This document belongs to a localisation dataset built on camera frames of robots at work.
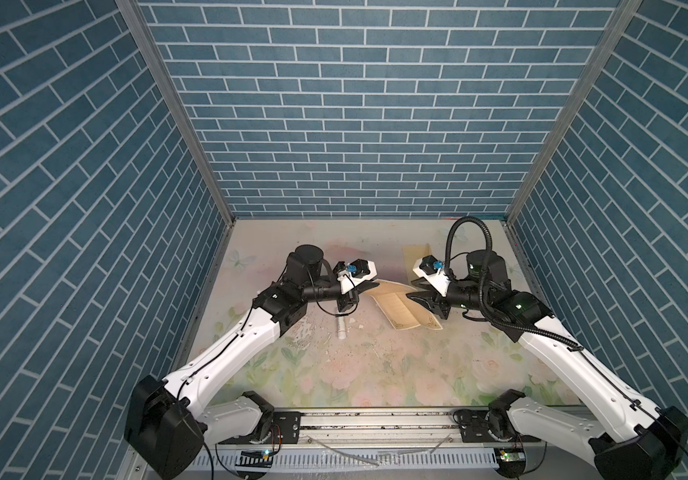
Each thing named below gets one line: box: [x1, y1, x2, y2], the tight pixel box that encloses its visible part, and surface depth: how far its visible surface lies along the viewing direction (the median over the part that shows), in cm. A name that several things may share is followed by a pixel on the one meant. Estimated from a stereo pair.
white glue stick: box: [337, 316, 346, 340], surface depth 91 cm
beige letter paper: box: [362, 279, 443, 331], surface depth 82 cm
